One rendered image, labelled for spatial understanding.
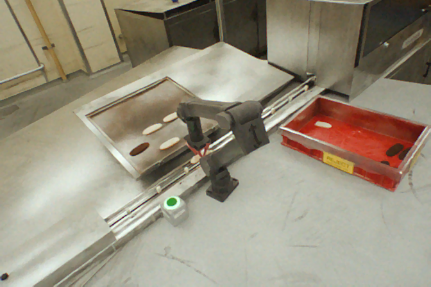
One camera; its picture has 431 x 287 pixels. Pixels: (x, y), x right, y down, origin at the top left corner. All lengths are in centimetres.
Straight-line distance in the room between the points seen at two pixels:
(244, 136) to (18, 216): 103
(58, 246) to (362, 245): 95
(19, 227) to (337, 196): 121
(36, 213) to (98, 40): 346
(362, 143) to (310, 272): 65
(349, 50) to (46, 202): 150
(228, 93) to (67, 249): 104
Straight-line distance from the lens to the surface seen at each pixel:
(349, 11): 157
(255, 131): 81
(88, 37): 462
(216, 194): 121
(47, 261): 115
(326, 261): 107
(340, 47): 164
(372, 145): 147
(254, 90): 169
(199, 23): 327
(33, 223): 145
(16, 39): 470
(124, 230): 117
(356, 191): 126
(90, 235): 113
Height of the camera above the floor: 173
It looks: 35 degrees down
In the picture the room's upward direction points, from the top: 10 degrees counter-clockwise
